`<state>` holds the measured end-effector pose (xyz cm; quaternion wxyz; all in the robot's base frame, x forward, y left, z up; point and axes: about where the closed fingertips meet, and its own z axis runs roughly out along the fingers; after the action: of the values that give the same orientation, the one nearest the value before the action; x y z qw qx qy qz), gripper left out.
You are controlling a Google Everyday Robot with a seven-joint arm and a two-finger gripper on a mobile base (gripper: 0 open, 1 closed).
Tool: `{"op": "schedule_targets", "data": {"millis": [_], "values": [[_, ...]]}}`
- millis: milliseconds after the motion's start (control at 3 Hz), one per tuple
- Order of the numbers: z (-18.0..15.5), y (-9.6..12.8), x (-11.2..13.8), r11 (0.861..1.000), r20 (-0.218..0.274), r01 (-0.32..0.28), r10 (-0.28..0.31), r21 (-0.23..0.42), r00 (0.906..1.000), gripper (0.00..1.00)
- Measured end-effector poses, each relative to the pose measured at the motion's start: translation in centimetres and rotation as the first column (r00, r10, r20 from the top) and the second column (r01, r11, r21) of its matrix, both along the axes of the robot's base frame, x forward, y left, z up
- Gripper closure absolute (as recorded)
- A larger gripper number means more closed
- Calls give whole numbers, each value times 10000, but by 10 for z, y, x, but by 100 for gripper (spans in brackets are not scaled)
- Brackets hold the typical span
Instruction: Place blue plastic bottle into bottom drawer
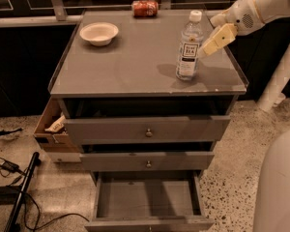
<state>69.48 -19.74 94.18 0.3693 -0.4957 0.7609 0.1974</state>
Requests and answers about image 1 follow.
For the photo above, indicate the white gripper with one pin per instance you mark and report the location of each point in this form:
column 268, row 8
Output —
column 243, row 17

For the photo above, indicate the clear plastic water bottle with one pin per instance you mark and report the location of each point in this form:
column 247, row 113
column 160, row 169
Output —
column 191, row 39

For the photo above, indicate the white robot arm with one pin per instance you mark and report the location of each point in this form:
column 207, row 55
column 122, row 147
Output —
column 272, row 205

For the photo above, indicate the grey drawer cabinet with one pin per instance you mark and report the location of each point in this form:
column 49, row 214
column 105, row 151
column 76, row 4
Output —
column 141, row 63

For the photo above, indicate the grey top drawer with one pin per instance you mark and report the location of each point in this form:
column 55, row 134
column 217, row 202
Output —
column 143, row 120

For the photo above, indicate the grey drawer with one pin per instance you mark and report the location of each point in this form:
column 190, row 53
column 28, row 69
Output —
column 143, row 120
column 147, row 157
column 154, row 201

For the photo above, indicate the grey middle drawer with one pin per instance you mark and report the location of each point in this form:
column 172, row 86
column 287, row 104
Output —
column 147, row 157

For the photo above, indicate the grey bottom drawer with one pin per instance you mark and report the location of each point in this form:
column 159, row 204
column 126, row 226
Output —
column 154, row 201

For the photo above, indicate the orange soda can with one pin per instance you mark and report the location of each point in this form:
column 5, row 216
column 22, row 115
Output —
column 144, row 8

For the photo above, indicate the white pipe column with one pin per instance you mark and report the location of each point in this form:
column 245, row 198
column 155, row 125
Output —
column 272, row 94

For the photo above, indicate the white paper bowl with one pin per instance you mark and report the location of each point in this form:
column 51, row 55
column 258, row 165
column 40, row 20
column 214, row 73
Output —
column 99, row 33

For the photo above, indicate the metal window railing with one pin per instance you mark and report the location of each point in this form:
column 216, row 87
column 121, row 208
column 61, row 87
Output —
column 87, row 10

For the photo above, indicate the crumpled paper in box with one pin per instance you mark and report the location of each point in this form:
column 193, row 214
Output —
column 56, row 125

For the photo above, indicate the brown cardboard box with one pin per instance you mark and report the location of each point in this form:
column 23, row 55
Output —
column 57, row 145

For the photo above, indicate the black power adapter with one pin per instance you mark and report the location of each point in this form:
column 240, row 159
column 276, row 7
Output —
column 9, row 166

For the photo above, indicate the black stand pole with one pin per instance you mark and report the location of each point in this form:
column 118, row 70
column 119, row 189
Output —
column 21, row 191

